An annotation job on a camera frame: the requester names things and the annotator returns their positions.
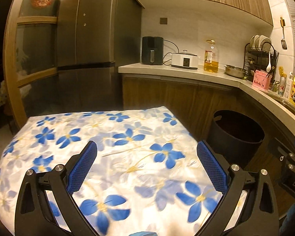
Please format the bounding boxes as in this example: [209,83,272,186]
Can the white electric cooker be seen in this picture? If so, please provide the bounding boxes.
[171,50,199,70]

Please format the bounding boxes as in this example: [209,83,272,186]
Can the wooden kitchen counter cabinet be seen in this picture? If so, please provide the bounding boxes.
[118,63,295,168]

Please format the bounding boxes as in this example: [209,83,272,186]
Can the hanging metal spatula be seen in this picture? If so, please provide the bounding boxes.
[279,17,288,50]

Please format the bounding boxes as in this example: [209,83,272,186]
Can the wooden glass door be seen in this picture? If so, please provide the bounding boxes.
[2,0,69,131]

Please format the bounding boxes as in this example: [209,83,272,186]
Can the white plates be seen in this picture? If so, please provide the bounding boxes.
[249,35,272,50]

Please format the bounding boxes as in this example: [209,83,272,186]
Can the black power cable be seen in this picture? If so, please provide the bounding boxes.
[162,40,180,65]

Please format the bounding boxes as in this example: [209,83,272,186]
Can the dark grey refrigerator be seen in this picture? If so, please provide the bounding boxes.
[56,0,142,113]

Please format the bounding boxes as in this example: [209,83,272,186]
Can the white bottle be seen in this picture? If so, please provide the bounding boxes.
[284,72,294,98]

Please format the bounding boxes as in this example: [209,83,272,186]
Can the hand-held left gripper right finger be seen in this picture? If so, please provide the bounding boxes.
[197,140,279,236]

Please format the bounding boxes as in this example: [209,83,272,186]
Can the silver drink can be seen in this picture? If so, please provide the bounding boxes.
[278,77,286,96]

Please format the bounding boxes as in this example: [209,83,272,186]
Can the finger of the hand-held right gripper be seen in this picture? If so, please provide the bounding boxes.
[268,138,295,161]

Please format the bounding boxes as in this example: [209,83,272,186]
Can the blue floral tablecloth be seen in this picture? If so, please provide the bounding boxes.
[0,106,249,236]

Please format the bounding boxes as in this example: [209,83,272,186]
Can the black dish rack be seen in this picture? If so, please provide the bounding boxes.
[243,36,279,81]

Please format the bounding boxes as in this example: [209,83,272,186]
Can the cooking oil bottle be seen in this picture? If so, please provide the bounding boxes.
[204,39,220,74]

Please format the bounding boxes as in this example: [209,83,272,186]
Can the steel sink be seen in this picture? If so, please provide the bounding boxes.
[268,91,295,115]

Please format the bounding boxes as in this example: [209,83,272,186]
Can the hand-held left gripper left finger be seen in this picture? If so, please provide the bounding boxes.
[15,140,99,236]

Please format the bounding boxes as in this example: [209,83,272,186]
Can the pink utensil holder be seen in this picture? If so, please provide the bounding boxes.
[252,69,271,91]

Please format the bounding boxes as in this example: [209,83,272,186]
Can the black air fryer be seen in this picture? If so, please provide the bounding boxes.
[142,36,164,65]

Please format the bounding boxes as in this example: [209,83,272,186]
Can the black trash bin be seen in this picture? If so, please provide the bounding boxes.
[208,110,265,163]

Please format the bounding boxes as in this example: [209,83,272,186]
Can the steel basin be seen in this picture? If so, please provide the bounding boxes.
[224,65,247,79]

